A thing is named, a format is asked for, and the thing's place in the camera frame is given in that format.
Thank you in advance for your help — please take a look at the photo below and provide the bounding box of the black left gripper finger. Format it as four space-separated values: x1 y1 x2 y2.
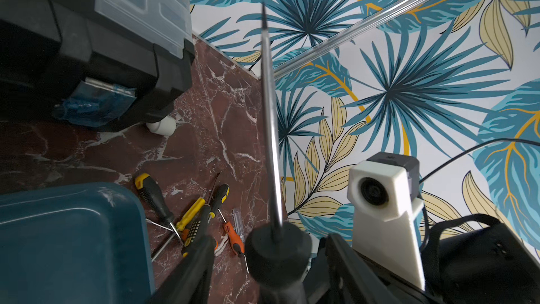
145 235 216 303

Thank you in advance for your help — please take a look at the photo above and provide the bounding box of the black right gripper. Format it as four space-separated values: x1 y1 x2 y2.
303 236 426 303

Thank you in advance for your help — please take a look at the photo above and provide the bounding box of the yellow-black dotted-grip screwdriver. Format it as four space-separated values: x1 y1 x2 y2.
181 205 211 258

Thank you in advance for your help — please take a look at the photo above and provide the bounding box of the green-black handled screwdriver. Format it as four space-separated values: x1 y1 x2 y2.
246 6 311 303

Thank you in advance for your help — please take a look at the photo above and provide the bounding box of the black yellow-capped screwdriver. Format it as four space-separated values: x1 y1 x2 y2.
134 173 181 242

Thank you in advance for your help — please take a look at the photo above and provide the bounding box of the white pipe elbow fitting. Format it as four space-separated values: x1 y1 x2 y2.
146 116 177 137

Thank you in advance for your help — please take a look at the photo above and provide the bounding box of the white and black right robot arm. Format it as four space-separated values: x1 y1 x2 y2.
304 152 539 303

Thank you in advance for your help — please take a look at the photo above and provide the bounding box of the small yellow screwdriver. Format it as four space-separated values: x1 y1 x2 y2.
150 196 208 263

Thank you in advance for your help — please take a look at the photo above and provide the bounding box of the orange precision screwdriver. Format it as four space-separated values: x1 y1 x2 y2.
218 210 250 274

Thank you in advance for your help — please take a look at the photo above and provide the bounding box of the small red-blue precision screwdriver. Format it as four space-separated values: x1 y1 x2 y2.
233 208 245 242

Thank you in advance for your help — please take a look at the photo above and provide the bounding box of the teal plastic storage tray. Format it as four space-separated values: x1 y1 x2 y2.
1 182 156 303

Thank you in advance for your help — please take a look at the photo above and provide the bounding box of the black plastic toolbox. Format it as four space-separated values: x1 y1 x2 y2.
1 0 195 132

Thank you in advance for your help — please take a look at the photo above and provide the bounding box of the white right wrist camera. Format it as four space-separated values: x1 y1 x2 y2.
347 152 426 290

